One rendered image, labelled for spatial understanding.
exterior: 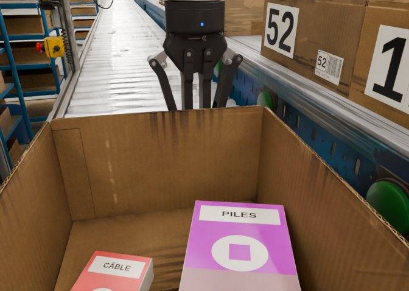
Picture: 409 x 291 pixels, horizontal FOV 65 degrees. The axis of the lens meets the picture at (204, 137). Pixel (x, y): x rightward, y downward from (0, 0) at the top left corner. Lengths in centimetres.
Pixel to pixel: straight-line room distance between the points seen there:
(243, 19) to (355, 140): 90
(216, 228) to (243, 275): 7
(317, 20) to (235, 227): 47
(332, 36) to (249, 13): 71
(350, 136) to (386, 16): 18
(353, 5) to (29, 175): 55
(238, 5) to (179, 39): 91
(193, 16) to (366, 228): 28
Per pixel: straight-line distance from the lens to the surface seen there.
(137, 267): 39
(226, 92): 46
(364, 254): 30
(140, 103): 99
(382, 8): 58
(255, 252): 36
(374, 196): 49
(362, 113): 56
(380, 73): 57
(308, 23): 74
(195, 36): 43
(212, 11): 40
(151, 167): 47
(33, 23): 271
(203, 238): 37
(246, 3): 134
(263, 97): 76
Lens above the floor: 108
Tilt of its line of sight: 26 degrees down
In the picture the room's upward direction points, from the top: straight up
